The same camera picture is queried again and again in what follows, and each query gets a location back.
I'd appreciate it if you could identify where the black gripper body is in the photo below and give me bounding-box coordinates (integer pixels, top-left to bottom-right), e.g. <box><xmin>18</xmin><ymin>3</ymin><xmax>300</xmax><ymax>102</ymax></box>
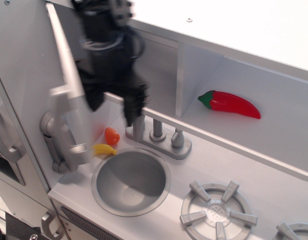
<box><xmin>77</xmin><ymin>49</ymin><xmax>148</xmax><ymax>100</ymax></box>

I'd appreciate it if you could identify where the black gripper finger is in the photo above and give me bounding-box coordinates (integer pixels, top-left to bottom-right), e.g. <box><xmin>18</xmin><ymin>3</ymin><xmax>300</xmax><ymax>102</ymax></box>
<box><xmin>123</xmin><ymin>92</ymin><xmax>147</xmax><ymax>127</ymax></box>
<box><xmin>85</xmin><ymin>87</ymin><xmax>104</xmax><ymax>112</ymax></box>

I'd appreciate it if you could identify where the grey toy microwave door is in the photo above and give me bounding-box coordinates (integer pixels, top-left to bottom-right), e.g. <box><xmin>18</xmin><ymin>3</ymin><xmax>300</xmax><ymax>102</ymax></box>
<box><xmin>46</xmin><ymin>2</ymin><xmax>91</xmax><ymax>169</ymax></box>

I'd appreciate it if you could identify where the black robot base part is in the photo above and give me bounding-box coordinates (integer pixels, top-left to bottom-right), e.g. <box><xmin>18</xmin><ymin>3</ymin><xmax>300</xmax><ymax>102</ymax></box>
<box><xmin>0</xmin><ymin>215</ymin><xmax>43</xmax><ymax>240</ymax></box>

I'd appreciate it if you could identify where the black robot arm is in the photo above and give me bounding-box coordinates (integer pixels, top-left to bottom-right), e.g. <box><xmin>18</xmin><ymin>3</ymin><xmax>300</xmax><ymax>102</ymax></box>
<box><xmin>72</xmin><ymin>0</ymin><xmax>147</xmax><ymax>127</ymax></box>

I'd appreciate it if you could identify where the orange toy fruit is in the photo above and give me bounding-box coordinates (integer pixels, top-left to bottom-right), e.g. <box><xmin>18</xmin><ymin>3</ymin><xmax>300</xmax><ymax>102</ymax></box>
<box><xmin>104</xmin><ymin>127</ymin><xmax>120</xmax><ymax>146</ymax></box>

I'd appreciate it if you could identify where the yellow toy banana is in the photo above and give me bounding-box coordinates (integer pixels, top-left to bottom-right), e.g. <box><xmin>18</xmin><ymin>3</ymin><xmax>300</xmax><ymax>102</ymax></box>
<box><xmin>92</xmin><ymin>144</ymin><xmax>117</xmax><ymax>156</ymax></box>

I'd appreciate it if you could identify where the grey toy faucet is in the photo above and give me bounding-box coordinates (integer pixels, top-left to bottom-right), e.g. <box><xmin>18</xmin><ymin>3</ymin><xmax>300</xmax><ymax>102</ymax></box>
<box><xmin>125</xmin><ymin>116</ymin><xmax>192</xmax><ymax>160</ymax></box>

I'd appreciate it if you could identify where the silver round sink basin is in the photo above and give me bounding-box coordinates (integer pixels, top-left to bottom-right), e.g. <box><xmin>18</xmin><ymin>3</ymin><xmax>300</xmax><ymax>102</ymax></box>
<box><xmin>91</xmin><ymin>147</ymin><xmax>171</xmax><ymax>217</ymax></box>

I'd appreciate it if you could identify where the red toy chili pepper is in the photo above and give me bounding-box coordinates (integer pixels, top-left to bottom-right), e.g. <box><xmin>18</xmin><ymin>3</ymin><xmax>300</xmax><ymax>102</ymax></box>
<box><xmin>198</xmin><ymin>90</ymin><xmax>261</xmax><ymax>119</ymax></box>

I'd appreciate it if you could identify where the grey stove burner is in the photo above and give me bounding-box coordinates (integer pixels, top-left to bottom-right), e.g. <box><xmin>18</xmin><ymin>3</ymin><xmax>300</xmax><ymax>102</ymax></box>
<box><xmin>273</xmin><ymin>221</ymin><xmax>308</xmax><ymax>240</ymax></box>
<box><xmin>180</xmin><ymin>181</ymin><xmax>258</xmax><ymax>240</ymax></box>

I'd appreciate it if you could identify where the grey fridge door handle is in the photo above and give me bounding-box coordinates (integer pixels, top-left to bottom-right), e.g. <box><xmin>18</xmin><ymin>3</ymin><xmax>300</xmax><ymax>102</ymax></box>
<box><xmin>0</xmin><ymin>114</ymin><xmax>22</xmax><ymax>163</ymax></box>

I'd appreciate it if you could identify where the grey oven door handle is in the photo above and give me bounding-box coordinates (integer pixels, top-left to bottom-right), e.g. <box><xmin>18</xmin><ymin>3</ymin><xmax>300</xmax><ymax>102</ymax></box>
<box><xmin>41</xmin><ymin>212</ymin><xmax>64</xmax><ymax>240</ymax></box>

